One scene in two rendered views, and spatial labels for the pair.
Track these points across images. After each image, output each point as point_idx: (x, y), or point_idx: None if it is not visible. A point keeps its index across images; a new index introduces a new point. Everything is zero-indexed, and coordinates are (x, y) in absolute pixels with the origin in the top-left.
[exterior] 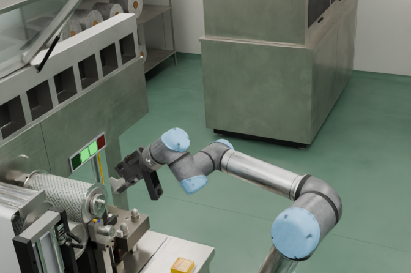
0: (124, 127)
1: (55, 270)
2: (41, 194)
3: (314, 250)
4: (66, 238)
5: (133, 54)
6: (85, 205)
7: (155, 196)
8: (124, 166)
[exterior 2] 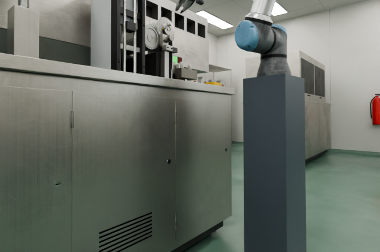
0: (194, 66)
1: (132, 7)
2: None
3: None
4: None
5: (203, 37)
6: (160, 23)
7: None
8: None
